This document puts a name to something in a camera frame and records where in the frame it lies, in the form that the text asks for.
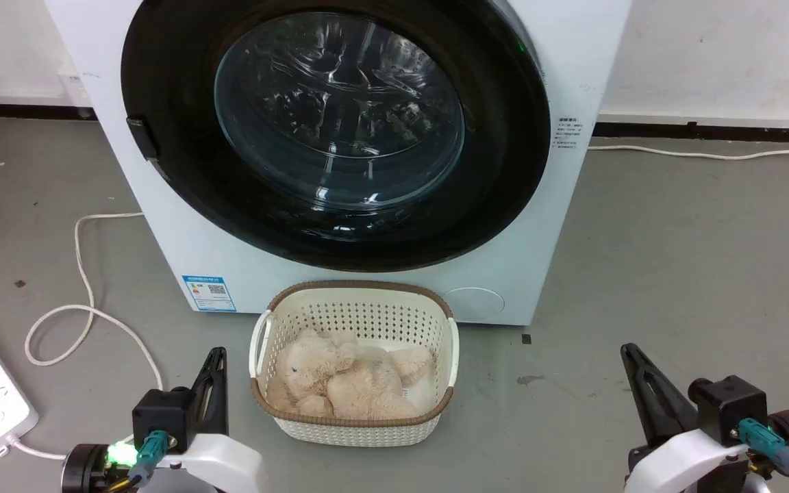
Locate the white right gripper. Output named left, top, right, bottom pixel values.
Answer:
left=620, top=343, right=753, bottom=493

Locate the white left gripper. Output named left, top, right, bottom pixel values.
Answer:
left=153, top=347, right=269, bottom=493

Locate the round black glass washer door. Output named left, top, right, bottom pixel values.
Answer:
left=121, top=0, right=551, bottom=273

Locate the white front-load washing machine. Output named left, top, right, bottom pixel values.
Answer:
left=45, top=0, right=634, bottom=327

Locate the blue energy label sticker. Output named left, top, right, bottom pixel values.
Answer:
left=181, top=275, right=238, bottom=313

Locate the beige plush teddy bear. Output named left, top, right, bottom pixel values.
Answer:
left=266, top=330, right=436, bottom=420

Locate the white perforated laundry basket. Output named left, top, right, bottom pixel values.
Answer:
left=249, top=279, right=460, bottom=448

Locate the round white filter cover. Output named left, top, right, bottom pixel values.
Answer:
left=443, top=287, right=505, bottom=321

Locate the small printed text sticker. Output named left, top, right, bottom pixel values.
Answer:
left=553, top=116, right=581, bottom=151

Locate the left green plug cable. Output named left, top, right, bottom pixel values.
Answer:
left=117, top=429, right=171, bottom=493

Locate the green plug cable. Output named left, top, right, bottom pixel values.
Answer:
left=117, top=429, right=171, bottom=493
left=731, top=417, right=789, bottom=493

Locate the right green plug cable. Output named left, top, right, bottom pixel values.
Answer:
left=731, top=417, right=789, bottom=493

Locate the white power strip cable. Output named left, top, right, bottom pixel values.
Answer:
left=8, top=212, right=164, bottom=461

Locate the thin white floor cable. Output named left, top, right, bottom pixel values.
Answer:
left=587, top=136, right=789, bottom=162

